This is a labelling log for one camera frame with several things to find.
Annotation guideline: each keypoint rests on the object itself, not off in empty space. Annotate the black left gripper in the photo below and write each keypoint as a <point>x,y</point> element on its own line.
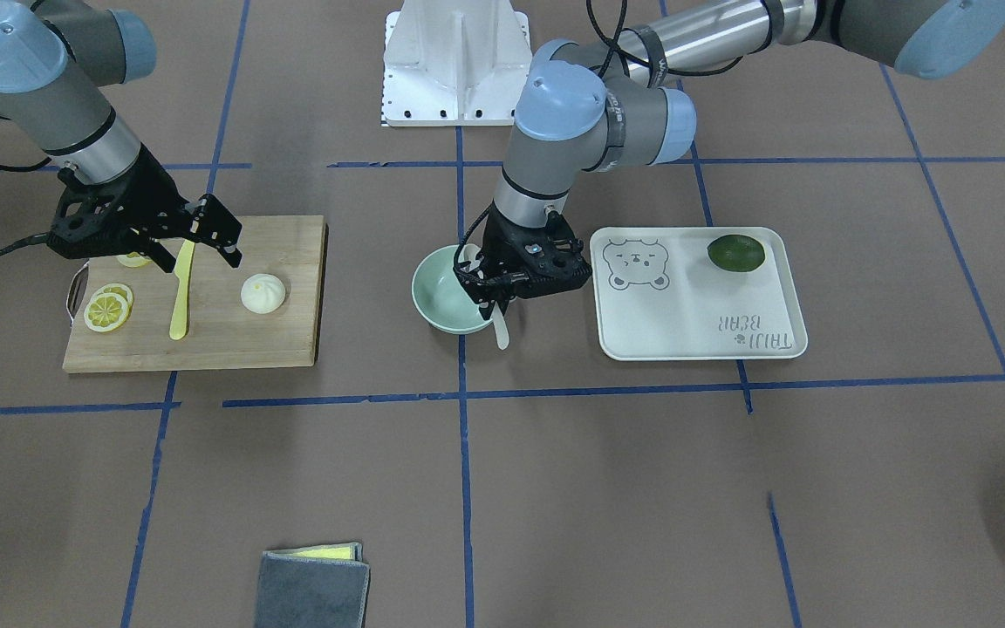
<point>500,241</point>

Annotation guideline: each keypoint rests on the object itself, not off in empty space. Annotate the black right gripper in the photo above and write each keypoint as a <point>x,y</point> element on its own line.
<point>151,200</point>

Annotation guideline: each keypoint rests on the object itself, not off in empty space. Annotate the white ceramic spoon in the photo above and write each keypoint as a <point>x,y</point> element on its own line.
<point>496,316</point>

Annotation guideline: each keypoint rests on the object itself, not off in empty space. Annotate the white steamed bun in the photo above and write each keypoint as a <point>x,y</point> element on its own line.
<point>263,293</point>

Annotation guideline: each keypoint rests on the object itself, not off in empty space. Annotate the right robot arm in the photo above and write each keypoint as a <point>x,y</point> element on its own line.
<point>55,59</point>

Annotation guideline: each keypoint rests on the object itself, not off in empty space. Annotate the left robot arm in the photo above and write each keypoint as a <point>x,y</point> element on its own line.
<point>610,104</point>

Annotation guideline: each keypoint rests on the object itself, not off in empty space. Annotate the mint green bowl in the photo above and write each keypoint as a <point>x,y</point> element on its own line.
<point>439,297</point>

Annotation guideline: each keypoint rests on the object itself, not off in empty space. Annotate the lemon slice upper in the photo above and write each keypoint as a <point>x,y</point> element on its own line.
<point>133,260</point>

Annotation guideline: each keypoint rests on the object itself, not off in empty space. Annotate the yellow plastic knife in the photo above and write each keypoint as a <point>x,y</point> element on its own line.
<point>182,270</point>

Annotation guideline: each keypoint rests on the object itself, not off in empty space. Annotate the lemon slice underneath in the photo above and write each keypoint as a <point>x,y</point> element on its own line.
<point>120,289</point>

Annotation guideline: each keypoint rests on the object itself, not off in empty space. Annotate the cream bear serving tray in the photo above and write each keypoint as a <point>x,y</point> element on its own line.
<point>660,298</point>

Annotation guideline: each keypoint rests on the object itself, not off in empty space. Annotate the green lime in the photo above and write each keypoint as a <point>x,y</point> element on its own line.
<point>736,253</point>

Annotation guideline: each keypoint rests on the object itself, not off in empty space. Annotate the yellow sponge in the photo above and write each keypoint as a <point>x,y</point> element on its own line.
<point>342,552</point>

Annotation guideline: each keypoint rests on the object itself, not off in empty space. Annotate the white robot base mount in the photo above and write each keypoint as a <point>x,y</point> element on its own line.
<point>454,63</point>

